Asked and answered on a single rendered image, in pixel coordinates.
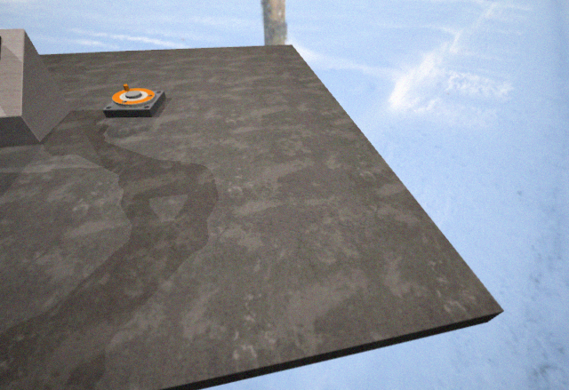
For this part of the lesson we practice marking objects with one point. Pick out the orange round plate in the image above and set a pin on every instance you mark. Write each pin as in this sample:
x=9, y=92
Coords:
x=120, y=99

